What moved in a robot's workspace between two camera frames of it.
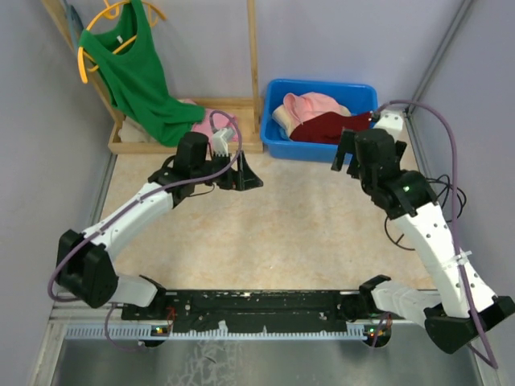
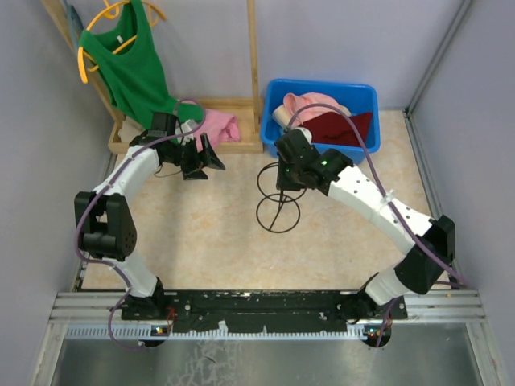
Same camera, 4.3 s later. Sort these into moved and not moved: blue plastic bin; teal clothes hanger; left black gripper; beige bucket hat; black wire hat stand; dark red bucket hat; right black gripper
Moved: left black gripper; right black gripper; black wire hat stand
Not moved: beige bucket hat; dark red bucket hat; teal clothes hanger; blue plastic bin
